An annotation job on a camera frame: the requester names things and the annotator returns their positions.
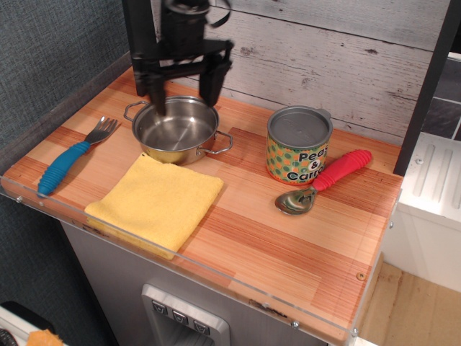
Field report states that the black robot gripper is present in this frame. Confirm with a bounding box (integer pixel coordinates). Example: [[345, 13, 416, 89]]
[[144, 9, 234, 115]]

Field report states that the stainless steel pot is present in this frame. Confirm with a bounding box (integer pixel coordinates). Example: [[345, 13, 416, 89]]
[[123, 96, 233, 166]]

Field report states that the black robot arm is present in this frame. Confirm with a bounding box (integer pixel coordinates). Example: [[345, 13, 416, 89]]
[[122, 1, 233, 115]]

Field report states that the yellow folded cloth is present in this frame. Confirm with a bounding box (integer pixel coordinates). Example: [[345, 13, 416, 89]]
[[84, 154, 224, 260]]

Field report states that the peas and carrots can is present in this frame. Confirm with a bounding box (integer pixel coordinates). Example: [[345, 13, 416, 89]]
[[266, 105, 333, 186]]

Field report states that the clear acrylic edge guard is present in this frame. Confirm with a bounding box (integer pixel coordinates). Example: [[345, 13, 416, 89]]
[[1, 177, 357, 345]]

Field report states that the grey cabinet with dispenser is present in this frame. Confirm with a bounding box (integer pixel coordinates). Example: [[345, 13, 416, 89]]
[[62, 223, 325, 345]]

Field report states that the white toy sink unit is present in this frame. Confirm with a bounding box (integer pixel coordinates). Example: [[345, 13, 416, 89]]
[[381, 133, 460, 291]]

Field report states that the orange black object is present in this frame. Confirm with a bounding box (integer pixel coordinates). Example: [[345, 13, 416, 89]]
[[1, 301, 66, 346]]

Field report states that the dark left vertical post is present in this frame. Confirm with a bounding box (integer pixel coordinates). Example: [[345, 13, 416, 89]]
[[122, 0, 160, 97]]

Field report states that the blue handled metal fork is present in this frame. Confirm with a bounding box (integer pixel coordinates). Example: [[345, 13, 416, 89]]
[[37, 117, 118, 195]]

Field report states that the red handled metal spoon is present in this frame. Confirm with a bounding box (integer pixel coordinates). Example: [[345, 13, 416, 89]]
[[274, 149, 372, 216]]

